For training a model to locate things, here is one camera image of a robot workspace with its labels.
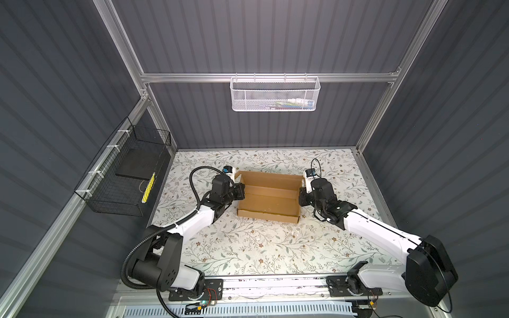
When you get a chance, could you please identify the brown cardboard box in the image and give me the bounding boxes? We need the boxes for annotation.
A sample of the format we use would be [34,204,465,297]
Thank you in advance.
[235,171,304,224]

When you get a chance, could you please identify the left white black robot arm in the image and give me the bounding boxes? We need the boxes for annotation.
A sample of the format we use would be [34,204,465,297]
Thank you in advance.
[121,174,245,292]

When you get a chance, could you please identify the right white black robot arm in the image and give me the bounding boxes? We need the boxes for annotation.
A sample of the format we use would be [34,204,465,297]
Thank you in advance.
[299,172,459,307]

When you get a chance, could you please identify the yellow green striped tool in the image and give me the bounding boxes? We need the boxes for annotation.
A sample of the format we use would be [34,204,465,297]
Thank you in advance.
[141,173,156,204]

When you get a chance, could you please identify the black foam pad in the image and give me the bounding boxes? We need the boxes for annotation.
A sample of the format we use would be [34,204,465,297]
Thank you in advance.
[115,149,160,181]

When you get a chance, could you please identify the markers in white basket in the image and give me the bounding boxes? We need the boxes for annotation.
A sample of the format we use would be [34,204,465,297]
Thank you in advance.
[265,98,315,111]

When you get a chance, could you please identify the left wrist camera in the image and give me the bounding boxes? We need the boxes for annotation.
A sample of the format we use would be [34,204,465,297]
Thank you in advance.
[223,165,236,182]

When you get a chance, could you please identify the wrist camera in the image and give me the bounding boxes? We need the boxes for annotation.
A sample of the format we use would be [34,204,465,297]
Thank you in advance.
[304,168,317,193]
[223,165,236,182]

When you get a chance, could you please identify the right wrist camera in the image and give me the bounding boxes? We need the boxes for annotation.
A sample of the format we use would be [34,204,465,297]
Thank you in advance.
[304,168,317,193]

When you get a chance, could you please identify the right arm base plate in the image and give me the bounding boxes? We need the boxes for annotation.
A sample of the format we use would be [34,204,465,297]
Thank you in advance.
[326,275,383,297]

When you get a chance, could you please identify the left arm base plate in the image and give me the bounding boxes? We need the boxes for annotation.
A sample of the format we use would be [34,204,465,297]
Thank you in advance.
[168,278,224,302]

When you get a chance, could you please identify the white wire mesh basket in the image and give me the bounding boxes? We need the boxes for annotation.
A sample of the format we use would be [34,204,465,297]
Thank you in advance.
[229,76,321,112]

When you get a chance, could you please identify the white perforated cable tray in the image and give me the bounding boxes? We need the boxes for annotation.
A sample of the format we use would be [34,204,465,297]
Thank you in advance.
[119,301,359,318]

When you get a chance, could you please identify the black wire basket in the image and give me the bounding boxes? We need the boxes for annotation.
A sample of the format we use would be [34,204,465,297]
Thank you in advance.
[75,119,172,217]

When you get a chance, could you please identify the left black corrugated cable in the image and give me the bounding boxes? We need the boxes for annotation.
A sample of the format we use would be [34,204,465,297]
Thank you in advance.
[120,166,223,318]

